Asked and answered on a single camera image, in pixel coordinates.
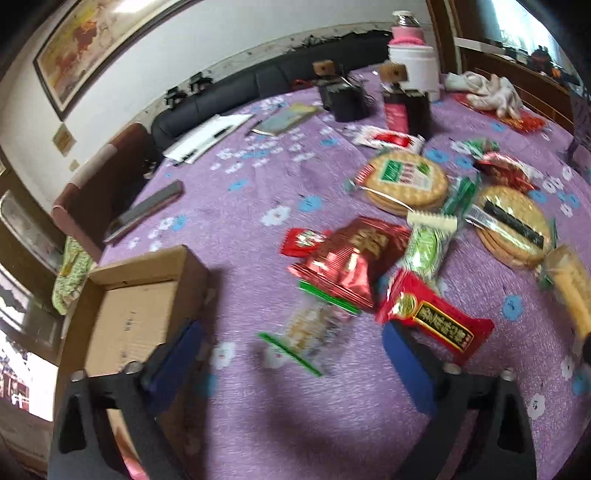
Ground purple floral tablecloth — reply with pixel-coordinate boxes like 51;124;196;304
91;64;591;480

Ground clear green-edged snack pack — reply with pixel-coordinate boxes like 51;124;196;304
257;280;362;377

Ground dark red small snack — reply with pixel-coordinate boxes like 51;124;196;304
474;151;537;194

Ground maroon armchair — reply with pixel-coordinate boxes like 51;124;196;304
51;123;160;262

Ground small wall plaque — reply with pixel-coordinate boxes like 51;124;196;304
52;123;76;157

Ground white plastic jar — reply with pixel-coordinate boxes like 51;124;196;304
389;44;441;102

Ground framed wall painting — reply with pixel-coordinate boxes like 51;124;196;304
33;0;191;120

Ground black cup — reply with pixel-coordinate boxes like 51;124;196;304
328;85;370;123

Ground black pen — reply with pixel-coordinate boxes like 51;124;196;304
212;126;233;139

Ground red cake snack pack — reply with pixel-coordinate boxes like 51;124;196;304
376;269;495;366

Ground red white sachet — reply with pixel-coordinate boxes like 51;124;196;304
353;125;425;154

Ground round cracker pack green label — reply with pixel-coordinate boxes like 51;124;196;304
353;150;449;217

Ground dark red foil snack bag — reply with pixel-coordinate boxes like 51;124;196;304
288;216;411;311

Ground pink thermos bottle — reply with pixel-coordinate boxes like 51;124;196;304
390;10;426;46

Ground black sofa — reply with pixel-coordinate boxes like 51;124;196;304
151;30;390;151

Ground green floral cloth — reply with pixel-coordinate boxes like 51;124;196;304
52;236;96;316

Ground white gloves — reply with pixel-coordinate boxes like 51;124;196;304
444;71;523;120

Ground green notebook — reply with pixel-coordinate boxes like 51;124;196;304
252;103;320;136

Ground round cracker pack black label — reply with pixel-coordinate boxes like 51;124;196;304
465;185;553;269

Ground white paper sheets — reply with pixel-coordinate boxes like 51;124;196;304
163;114;252;165

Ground red black canister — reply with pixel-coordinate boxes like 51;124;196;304
383;90;432;139

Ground cardboard tray box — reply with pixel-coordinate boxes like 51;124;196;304
54;245;209;412

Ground light green snack pack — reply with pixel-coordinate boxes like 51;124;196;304
399;211;458;283

